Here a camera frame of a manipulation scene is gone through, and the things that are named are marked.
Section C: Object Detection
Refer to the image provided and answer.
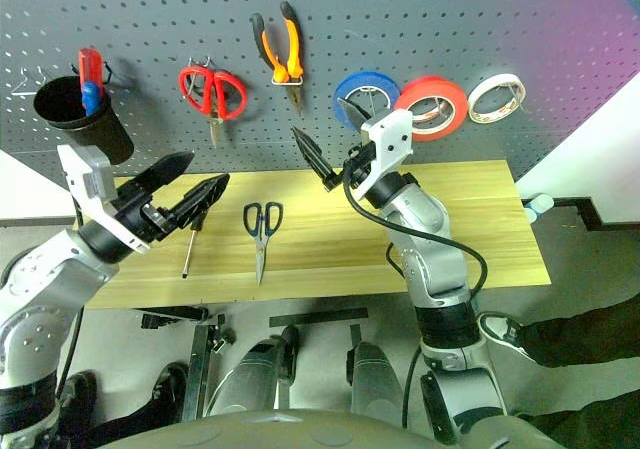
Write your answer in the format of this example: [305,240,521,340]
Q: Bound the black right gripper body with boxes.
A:
[322,141,377,193]

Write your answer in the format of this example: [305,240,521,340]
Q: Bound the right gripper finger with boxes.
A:
[291,126,337,191]
[337,97,374,133]

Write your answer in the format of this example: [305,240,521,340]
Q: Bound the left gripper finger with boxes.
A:
[130,150,195,199]
[167,172,231,226]

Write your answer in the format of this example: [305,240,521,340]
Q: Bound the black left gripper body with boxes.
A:
[102,180,180,244]

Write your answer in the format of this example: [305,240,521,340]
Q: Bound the black handled screwdriver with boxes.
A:
[180,208,207,280]

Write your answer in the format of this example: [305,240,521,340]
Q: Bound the wide red tape roll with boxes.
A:
[393,75,469,143]

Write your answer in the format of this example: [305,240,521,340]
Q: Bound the blue handled scissors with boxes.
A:
[242,201,285,288]

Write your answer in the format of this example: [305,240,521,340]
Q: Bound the orange black pliers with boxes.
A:
[250,1,305,118]

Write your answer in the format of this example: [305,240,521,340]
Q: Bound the silver tape peg hook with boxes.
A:
[357,87,382,113]

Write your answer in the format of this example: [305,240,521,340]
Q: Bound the blue tape roll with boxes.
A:
[332,71,403,131]

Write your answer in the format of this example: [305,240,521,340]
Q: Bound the grey perforated pegboard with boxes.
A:
[0,0,640,183]

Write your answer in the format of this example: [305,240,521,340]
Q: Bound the white tape roll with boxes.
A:
[467,72,528,125]

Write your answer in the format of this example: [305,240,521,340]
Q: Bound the black plastic cup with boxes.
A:
[33,75,135,166]

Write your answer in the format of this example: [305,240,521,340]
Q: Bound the blue marker pen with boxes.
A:
[81,81,101,118]

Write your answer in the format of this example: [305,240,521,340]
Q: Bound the long black floor strip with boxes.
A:
[268,307,369,329]

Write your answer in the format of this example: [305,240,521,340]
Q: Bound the black shoe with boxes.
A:
[149,362,189,416]

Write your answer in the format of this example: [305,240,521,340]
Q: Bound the pale blue round object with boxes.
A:
[522,192,555,223]

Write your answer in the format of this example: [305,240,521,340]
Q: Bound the dark grey rounded shell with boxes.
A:
[207,326,301,415]
[344,341,406,415]

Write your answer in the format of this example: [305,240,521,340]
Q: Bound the white black sneaker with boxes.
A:
[478,311,539,365]

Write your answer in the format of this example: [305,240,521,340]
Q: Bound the grey curved robot chest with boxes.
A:
[94,408,566,449]

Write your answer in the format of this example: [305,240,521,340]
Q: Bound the black trouser leg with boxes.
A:
[519,291,640,370]

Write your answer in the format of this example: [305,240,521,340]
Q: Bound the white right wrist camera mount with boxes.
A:
[359,109,415,201]

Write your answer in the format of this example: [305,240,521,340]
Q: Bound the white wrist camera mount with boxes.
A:
[56,143,151,255]
[359,109,415,201]

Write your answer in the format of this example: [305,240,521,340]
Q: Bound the red handled scissors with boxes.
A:
[178,64,249,149]

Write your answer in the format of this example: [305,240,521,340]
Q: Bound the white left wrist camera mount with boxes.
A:
[56,143,151,255]

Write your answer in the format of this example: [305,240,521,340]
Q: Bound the red and blue tool handles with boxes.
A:
[78,47,106,103]

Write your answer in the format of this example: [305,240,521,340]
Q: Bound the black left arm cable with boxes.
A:
[55,196,87,400]

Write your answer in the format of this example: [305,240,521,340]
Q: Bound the black metal table frame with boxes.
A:
[134,306,236,424]

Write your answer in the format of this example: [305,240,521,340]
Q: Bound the white floor cable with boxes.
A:
[204,368,242,416]

